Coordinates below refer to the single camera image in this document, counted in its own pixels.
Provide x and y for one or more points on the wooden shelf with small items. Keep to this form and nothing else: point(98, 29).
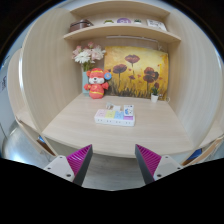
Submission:
point(120, 30)

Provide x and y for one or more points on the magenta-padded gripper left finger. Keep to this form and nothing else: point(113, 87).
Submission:
point(65, 166)

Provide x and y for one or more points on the red plush mascot toy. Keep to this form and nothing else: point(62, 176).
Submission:
point(97, 85)

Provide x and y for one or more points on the yellow poppy flower painting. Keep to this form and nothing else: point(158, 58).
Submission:
point(136, 71)

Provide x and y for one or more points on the pale blue flower vase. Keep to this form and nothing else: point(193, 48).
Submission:
point(84, 81)

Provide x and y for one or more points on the pink white flower bouquet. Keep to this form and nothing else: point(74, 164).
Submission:
point(88, 55)

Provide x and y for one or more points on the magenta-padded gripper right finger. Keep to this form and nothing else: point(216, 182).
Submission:
point(163, 166)

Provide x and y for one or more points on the small green plant white pot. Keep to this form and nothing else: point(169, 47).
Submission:
point(154, 96)

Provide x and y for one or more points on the pastel multicolour power strip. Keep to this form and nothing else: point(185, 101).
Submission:
point(110, 117)

